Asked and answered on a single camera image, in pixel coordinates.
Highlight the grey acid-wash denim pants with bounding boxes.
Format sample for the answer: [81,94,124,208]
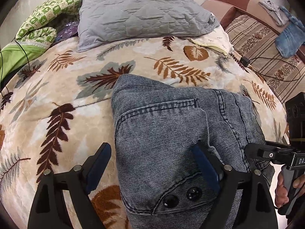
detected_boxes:
[111,74,275,228]

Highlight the person's right hand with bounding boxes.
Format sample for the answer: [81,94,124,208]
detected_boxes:
[274,171,305,209]

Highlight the leaf pattern bed blanket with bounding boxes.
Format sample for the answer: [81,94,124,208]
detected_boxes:
[1,37,286,228]

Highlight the black power adapter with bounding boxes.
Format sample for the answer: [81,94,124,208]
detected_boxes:
[240,56,250,67]

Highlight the blue jeans on sofa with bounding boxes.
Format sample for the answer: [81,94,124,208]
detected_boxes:
[275,6,304,58]

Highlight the striped floral sofa cushion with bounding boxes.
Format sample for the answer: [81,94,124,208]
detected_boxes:
[226,15,304,103]

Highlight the cream white folded cloth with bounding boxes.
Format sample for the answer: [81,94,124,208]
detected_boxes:
[190,25,234,56]

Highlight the grey cloth on sofa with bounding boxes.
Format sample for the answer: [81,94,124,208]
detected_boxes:
[258,0,289,27]

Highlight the green patterned quilt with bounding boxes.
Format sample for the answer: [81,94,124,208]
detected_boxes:
[1,0,82,80]

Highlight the purple cloth behind pillow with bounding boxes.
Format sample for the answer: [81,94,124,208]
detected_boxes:
[56,21,79,40]

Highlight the grey quilted pillow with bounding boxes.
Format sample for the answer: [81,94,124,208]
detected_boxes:
[78,0,220,52]

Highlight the black adapter cable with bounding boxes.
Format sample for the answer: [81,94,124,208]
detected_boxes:
[246,56,302,82]

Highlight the black cable on quilt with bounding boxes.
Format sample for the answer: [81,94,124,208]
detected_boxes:
[0,35,32,96]

